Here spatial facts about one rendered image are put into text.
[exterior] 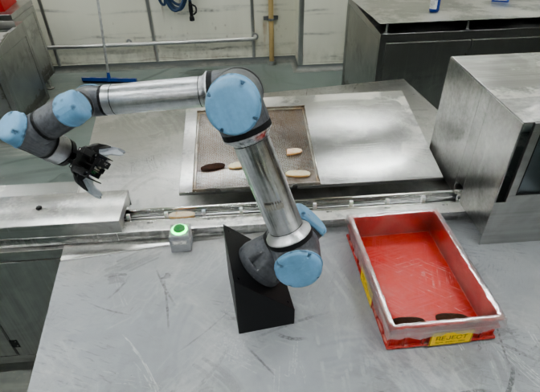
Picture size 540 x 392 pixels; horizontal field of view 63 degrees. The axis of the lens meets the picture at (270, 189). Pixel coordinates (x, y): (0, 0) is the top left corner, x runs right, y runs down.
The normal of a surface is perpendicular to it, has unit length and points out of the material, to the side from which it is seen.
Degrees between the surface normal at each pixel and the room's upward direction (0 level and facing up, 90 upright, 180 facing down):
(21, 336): 90
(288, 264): 84
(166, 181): 0
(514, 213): 90
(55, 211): 0
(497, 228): 90
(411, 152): 10
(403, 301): 0
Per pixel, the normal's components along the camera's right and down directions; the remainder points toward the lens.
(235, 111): -0.07, 0.29
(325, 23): 0.07, 0.60
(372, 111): 0.00, -0.68
